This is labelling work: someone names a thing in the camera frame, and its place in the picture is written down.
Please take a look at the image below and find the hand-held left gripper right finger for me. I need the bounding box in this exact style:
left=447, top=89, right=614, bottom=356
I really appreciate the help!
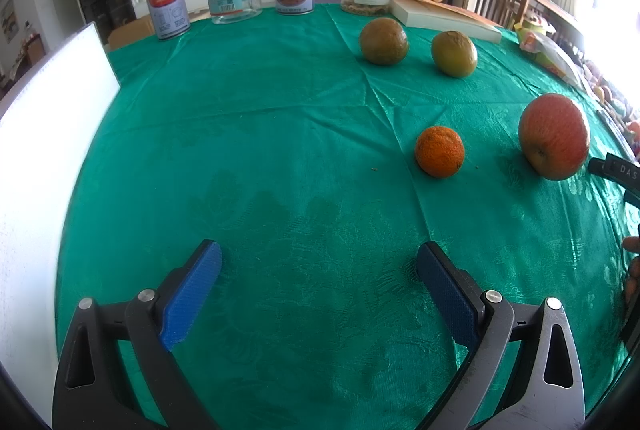
left=416, top=241, right=586, bottom=430

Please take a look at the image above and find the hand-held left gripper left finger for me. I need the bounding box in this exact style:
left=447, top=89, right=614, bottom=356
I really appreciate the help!
left=52, top=240, right=223, bottom=430

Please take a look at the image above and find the red apple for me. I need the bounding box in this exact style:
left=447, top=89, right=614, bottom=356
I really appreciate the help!
left=518, top=93, right=591, bottom=182

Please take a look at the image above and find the bumpy orange tangerine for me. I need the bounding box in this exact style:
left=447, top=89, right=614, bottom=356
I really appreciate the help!
left=414, top=125, right=465, bottom=179

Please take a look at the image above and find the person's right hand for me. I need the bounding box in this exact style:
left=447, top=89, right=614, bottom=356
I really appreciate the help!
left=622, top=235, right=640, bottom=307

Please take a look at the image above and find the pile of small colourful things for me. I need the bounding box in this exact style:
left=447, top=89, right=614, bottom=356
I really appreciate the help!
left=582, top=60, right=640, bottom=157

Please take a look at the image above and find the plastic snack bag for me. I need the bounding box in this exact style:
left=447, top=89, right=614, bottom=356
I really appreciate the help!
left=515, top=17, right=594, bottom=92

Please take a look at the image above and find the green patterned tablecloth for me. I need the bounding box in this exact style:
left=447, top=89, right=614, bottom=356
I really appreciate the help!
left=56, top=2, right=640, bottom=430

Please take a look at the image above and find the white foam board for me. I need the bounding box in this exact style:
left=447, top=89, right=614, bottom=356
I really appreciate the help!
left=0, top=22, right=122, bottom=428

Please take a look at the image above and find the green orange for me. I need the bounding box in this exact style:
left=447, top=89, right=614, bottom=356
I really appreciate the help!
left=360, top=17, right=409, bottom=66
left=431, top=30, right=478, bottom=78

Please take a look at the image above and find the white flat box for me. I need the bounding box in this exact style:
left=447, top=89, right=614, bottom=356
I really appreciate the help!
left=389, top=0, right=502, bottom=44

